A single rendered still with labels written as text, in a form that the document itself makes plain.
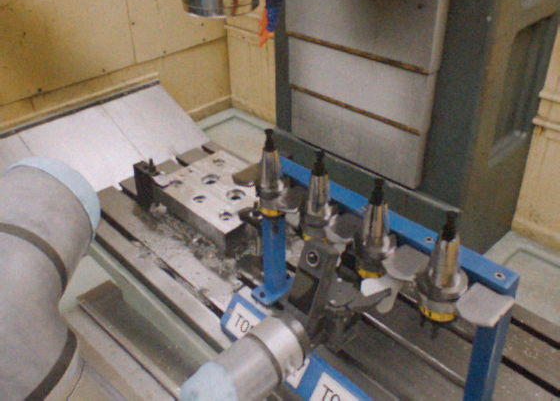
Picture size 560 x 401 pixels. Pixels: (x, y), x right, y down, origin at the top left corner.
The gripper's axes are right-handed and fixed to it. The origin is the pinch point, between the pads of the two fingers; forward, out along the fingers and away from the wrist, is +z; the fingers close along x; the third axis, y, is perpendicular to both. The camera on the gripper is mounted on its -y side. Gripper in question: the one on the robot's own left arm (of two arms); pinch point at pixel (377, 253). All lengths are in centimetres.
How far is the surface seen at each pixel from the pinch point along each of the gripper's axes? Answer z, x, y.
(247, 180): -2.7, -26.4, -2.6
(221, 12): 9, -45, -27
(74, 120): 16, -148, 36
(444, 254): -2.2, 11.5, -8.4
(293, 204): -2.3, -15.4, -2.6
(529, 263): 87, -7, 64
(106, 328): -23, -59, 45
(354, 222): 1.0, -5.3, -2.5
